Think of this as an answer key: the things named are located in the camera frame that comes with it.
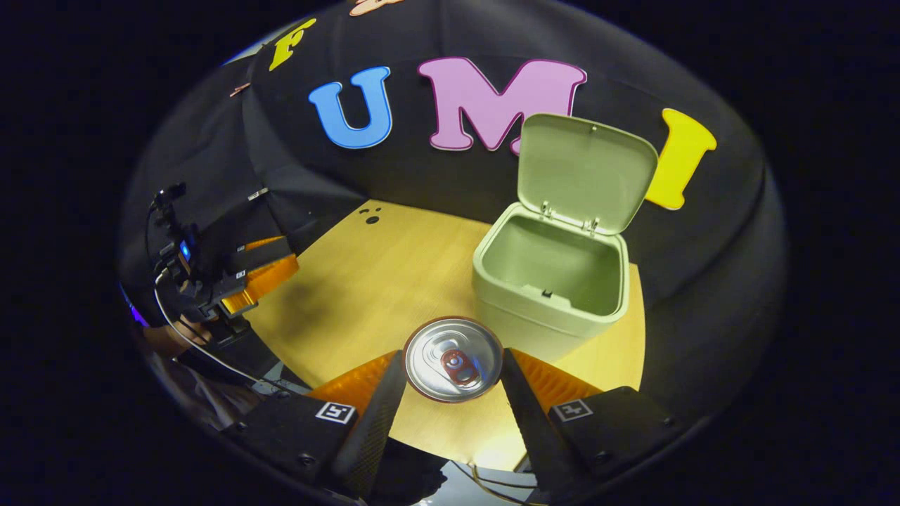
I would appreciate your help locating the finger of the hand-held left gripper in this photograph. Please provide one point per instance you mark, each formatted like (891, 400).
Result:
(271, 281)
(260, 254)

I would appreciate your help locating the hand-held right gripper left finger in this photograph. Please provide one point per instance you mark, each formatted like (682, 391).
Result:
(376, 429)

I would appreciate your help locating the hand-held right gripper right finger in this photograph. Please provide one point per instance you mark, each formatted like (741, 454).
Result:
(527, 422)

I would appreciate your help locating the red pop can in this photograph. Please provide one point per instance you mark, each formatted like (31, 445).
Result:
(450, 358)

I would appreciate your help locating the pale green desktop garbage bin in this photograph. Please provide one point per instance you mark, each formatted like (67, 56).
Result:
(562, 281)

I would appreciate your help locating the silver cloth clip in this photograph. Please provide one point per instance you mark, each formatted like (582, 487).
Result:
(258, 194)

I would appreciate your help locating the copper cloth clip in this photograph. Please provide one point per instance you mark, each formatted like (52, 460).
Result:
(239, 89)

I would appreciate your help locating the black backdrop cloth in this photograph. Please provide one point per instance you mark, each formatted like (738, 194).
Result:
(703, 281)

